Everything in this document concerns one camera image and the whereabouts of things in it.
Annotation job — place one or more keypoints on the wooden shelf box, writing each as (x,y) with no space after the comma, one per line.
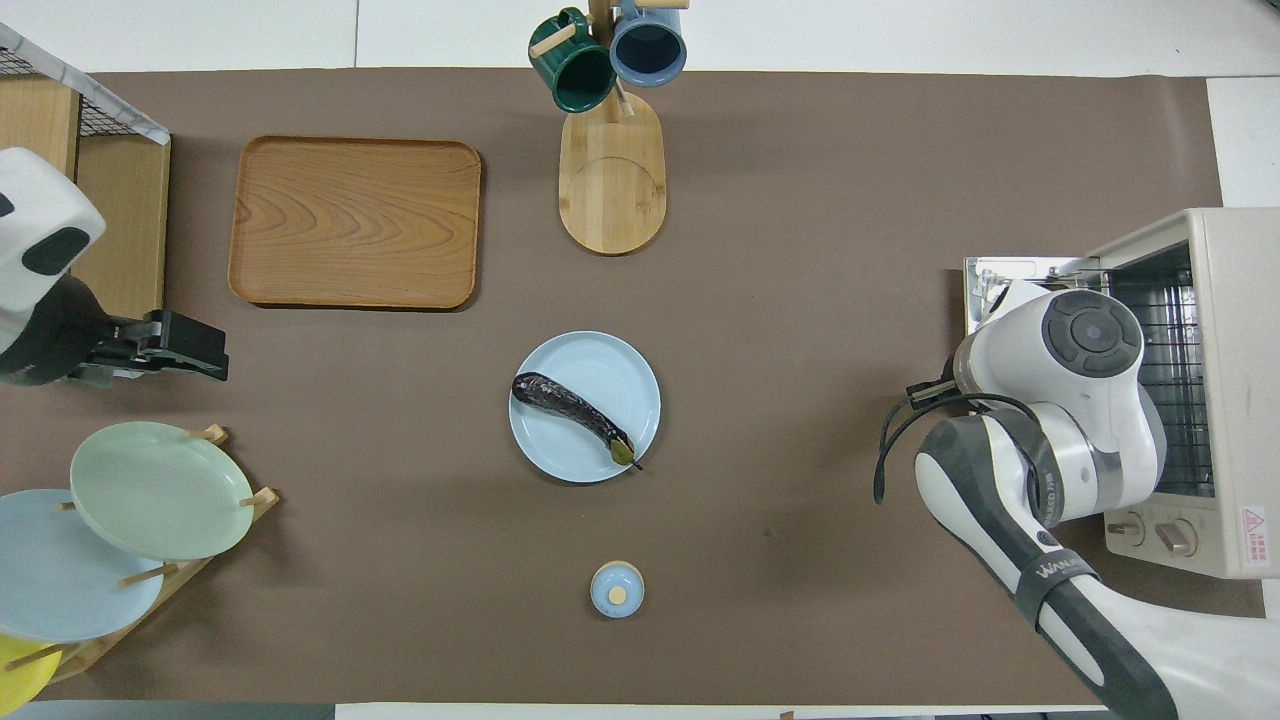
(125,220)

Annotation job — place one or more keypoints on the wooden serving tray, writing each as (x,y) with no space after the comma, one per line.
(355,220)

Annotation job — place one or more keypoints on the wooden mug tree stand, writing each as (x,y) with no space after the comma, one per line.
(612,190)

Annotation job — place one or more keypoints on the light blue serving plate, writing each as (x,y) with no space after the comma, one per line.
(600,365)

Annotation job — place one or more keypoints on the light blue racked plate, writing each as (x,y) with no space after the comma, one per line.
(60,590)

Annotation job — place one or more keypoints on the beige toaster oven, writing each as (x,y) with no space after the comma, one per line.
(1235,380)

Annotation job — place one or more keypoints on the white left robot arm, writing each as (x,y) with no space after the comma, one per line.
(40,230)

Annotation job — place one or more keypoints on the dark green ceramic mug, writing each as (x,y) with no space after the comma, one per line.
(575,70)

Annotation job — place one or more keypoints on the wooden plate rack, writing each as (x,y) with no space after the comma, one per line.
(200,570)

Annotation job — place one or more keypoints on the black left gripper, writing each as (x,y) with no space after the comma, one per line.
(90,350)

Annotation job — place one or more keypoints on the dark purple eggplant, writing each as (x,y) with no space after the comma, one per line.
(565,402)

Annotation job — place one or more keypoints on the yellow plate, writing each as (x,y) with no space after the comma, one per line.
(20,680)

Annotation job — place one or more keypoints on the blue ceramic mug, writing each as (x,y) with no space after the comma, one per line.
(648,45)

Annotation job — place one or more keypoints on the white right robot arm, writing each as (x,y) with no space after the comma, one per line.
(1060,420)

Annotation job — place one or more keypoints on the pale green plate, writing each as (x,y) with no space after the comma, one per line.
(160,490)

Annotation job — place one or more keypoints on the brown table mat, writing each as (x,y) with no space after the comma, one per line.
(800,500)

